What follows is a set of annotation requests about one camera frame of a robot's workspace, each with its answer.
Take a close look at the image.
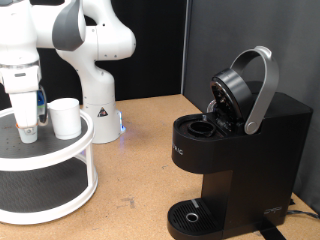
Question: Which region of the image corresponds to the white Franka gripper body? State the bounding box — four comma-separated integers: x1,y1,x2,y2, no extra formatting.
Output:
0,65,43,128

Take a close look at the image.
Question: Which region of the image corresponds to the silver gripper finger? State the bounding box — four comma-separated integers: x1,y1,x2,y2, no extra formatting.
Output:
23,124,37,135

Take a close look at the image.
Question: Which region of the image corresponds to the white coffee pod orange rim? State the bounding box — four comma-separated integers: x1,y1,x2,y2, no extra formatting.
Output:
16,123,39,145

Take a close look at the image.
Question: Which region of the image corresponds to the Keurig lid with silver handle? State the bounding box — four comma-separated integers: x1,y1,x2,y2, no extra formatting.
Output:
209,45,280,136

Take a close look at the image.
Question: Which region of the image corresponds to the black Keurig coffee machine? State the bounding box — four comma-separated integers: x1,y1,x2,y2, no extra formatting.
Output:
166,90,314,240

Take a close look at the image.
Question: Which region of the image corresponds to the white two-tier turntable shelf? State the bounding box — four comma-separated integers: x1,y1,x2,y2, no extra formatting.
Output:
0,102,99,226

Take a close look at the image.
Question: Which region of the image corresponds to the white mug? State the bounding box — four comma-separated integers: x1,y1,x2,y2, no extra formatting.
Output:
46,97,83,141

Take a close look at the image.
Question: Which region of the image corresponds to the black backdrop curtain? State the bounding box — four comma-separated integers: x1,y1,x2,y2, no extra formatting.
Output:
0,0,188,111

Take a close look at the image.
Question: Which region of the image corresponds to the black drip tray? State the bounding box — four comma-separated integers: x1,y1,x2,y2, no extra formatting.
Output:
166,198,231,240

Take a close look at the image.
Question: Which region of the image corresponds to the grey partition panel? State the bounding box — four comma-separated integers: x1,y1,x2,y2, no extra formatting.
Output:
181,0,320,214

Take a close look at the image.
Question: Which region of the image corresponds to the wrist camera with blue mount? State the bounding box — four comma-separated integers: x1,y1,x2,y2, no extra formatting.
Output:
35,84,48,127

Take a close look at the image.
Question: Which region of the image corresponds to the black tape strap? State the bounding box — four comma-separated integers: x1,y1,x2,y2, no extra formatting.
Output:
254,218,288,240

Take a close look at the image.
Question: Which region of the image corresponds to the grey braided power cable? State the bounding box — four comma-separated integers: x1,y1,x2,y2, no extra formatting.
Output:
287,199,320,220

